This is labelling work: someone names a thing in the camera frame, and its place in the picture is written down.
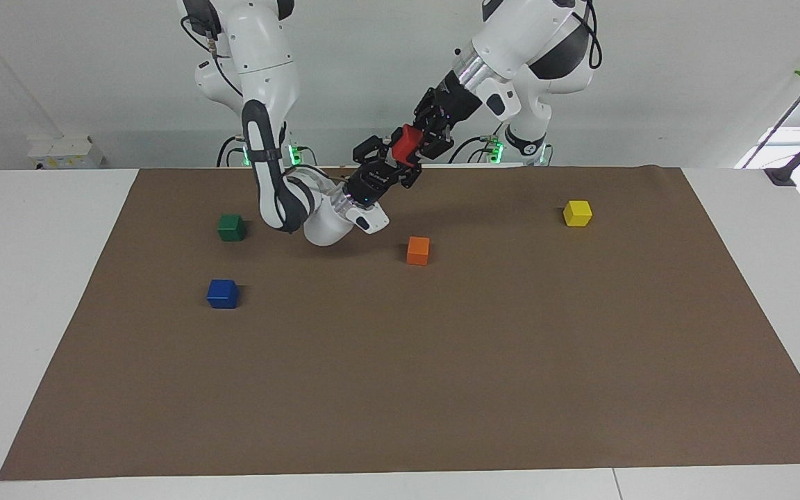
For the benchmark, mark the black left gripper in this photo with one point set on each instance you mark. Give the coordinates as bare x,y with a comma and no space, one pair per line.
452,104

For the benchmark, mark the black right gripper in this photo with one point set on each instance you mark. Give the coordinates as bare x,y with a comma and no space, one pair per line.
372,182

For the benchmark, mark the red block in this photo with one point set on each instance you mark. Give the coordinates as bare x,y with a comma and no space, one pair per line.
407,144

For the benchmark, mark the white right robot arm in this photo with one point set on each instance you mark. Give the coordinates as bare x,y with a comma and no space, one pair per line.
261,55

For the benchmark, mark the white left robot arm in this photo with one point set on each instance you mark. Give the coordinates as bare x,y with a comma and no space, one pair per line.
518,28

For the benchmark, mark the orange block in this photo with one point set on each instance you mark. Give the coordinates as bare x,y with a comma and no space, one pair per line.
418,251

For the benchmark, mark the yellow block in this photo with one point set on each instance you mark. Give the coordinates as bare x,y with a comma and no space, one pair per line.
577,213

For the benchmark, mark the green block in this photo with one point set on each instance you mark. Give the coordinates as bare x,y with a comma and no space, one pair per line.
230,228

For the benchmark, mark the blue block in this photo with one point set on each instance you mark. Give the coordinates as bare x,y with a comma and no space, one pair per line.
222,294

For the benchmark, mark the brown table mat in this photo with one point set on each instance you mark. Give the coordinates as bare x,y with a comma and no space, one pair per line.
400,375

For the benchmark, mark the white box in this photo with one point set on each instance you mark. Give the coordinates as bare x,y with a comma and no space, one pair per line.
63,153

